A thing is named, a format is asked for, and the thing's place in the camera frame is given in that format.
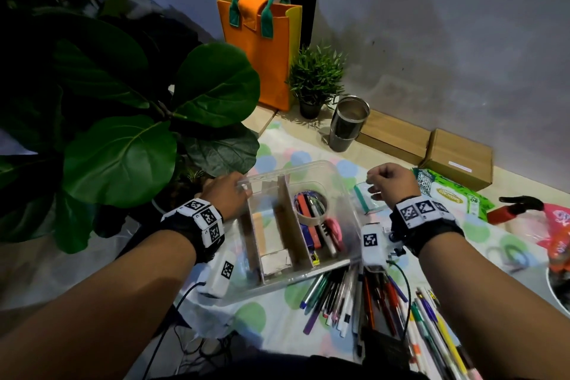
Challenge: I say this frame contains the large leafy plant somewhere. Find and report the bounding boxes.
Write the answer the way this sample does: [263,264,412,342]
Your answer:
[0,0,261,256]

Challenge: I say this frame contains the small pink scissors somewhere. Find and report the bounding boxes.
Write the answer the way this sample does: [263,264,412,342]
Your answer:
[322,217,344,254]

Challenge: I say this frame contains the person's left forearm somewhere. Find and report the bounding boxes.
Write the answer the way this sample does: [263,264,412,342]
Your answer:
[0,230,197,380]

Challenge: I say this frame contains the clear tape roll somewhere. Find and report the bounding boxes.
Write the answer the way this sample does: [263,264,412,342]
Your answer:
[292,181,330,227]

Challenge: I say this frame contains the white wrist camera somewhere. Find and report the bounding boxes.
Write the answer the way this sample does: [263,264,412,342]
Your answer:
[360,223,391,273]
[198,246,237,299]

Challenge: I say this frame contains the green wet wipes pack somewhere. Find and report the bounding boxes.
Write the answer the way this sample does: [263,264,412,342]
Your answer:
[411,167,496,223]

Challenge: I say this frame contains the pink plastic pack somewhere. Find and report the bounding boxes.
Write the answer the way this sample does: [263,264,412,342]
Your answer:
[512,204,570,274]

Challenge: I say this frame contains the clear handled scissors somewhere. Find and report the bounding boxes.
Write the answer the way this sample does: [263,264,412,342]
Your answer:
[485,243,531,271]

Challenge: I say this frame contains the left marker wristband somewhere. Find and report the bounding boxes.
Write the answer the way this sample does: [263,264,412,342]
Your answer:
[160,198,226,265]

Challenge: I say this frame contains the labelled cardboard box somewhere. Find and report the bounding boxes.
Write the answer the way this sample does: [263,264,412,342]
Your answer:
[420,128,494,192]

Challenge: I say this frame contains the polka dot tablecloth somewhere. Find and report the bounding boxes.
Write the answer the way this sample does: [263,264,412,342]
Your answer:
[176,121,570,380]

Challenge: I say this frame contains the camera black cable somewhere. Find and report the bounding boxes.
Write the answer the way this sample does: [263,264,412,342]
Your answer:
[386,259,413,343]
[142,281,208,380]

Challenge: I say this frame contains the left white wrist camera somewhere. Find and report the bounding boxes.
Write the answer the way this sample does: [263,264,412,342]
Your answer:
[198,246,237,299]

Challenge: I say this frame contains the right camera black cable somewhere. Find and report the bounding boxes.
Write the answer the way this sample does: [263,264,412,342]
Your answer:
[386,259,413,343]

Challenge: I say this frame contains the white teal small box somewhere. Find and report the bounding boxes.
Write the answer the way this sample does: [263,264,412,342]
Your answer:
[354,181,388,216]

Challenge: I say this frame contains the clear plastic organizer box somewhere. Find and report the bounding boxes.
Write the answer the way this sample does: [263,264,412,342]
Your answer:
[195,160,364,307]

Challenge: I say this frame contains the white cup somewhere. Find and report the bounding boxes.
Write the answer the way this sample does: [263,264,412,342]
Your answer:
[545,266,570,318]

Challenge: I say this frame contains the person's black clothing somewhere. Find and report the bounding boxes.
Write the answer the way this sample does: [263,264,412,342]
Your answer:
[151,348,428,380]

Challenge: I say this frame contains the pile of assorted pens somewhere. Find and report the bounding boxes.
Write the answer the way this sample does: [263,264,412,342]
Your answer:
[299,266,484,380]

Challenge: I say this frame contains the left camera black cable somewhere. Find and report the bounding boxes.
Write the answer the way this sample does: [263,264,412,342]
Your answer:
[142,281,208,380]

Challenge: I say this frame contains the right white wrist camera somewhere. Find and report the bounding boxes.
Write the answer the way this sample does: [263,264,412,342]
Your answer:
[360,223,391,273]

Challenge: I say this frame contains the flat plain cardboard box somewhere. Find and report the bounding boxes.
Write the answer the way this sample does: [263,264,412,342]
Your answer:
[356,109,432,167]

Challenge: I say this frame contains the silver black utility knife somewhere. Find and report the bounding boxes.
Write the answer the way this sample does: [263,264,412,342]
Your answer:
[309,197,338,258]

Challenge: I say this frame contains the small potted plant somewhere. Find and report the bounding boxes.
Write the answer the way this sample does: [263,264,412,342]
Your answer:
[288,45,347,121]

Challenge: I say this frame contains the orange felt bag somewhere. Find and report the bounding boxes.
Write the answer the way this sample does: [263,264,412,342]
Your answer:
[217,0,303,112]

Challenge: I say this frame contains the steel tumbler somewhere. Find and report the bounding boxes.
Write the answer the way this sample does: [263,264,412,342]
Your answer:
[328,95,371,153]

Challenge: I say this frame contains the right marker wristband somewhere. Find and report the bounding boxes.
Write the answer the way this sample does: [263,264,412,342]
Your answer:
[389,195,465,258]

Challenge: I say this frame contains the marker wristband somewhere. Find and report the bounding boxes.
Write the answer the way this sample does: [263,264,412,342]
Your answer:
[160,198,226,265]
[389,195,465,258]

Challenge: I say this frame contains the person's left hand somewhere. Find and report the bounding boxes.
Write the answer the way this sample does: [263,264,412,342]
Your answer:
[198,172,254,221]

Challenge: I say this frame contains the person's right forearm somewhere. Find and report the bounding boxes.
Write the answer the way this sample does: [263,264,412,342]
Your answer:
[418,232,570,380]

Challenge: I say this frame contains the red spray bottle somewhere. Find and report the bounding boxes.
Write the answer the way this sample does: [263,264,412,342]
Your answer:
[486,195,545,226]

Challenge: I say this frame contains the person's right hand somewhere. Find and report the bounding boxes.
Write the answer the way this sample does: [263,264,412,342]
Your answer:
[366,163,422,210]

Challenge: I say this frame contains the blue stapler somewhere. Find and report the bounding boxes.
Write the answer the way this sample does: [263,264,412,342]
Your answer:
[300,223,322,256]

